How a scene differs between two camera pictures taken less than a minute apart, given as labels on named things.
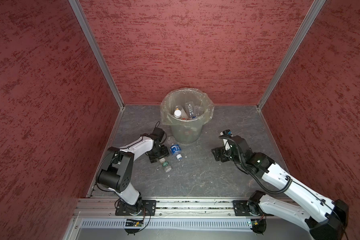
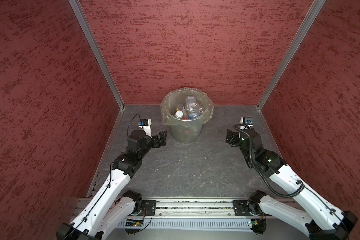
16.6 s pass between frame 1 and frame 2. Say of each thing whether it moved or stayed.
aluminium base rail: stayed
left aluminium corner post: stayed
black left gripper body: moved
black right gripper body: moved
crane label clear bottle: moved
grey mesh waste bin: stayed
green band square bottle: stayed
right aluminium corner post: stayed
